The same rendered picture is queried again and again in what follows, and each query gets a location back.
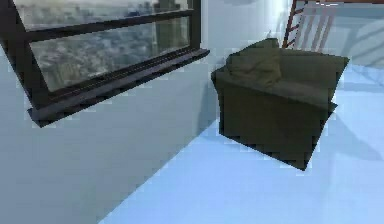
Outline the dark green cushion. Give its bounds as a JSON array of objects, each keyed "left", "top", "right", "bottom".
[{"left": 225, "top": 37, "right": 283, "bottom": 88}]

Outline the dark green armchair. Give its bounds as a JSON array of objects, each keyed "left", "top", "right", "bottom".
[{"left": 210, "top": 37, "right": 350, "bottom": 172}]

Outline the black framed window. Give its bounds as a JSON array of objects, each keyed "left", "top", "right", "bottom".
[{"left": 0, "top": 0, "right": 211, "bottom": 129}]

